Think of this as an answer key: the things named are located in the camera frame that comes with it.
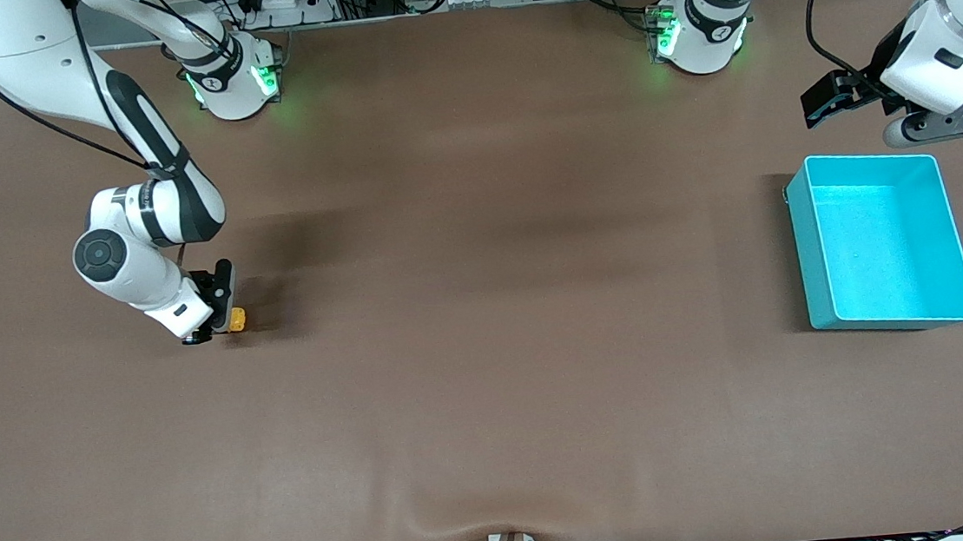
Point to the yellow beetle toy car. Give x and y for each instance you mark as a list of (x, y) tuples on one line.
[(237, 320)]

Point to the teal plastic bin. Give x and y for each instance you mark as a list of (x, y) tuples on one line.
[(889, 243)]

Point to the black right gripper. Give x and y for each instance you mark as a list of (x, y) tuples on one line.
[(216, 290)]

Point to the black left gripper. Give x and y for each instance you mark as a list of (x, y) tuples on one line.
[(868, 81)]

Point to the brown table mat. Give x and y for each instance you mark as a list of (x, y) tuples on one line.
[(488, 348)]

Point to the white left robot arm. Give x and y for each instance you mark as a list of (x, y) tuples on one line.
[(950, 46)]

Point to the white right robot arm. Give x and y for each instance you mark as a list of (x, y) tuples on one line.
[(131, 249)]

